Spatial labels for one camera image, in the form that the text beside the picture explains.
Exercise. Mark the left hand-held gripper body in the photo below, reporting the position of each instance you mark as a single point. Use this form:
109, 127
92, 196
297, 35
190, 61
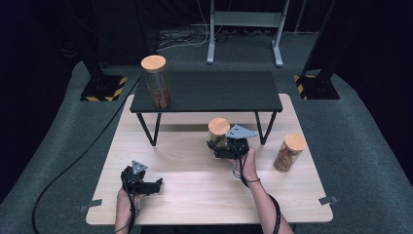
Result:
134, 180

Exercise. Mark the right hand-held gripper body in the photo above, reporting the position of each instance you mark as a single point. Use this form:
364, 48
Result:
233, 149

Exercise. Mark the glass jar with tan filling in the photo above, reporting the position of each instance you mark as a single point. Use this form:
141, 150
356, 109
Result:
218, 126

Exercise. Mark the black shelf with metal legs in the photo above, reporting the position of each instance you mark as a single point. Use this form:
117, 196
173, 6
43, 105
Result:
220, 91

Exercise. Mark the glass jar with orange filling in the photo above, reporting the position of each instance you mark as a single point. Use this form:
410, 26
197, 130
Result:
289, 152

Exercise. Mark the glass jar with dark brown filling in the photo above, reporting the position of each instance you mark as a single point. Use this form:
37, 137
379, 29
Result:
157, 84

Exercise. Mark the person's right hand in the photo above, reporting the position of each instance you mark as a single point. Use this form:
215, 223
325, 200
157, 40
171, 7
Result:
250, 167

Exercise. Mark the person's left hand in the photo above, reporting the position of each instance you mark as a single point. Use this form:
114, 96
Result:
125, 206

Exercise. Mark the grey tape strip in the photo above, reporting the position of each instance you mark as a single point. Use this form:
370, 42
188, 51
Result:
328, 200
91, 204

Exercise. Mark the black stand with striped base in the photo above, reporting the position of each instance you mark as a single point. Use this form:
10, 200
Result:
319, 87
104, 87

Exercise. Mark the grey metal stand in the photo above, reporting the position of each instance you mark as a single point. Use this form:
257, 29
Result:
246, 19

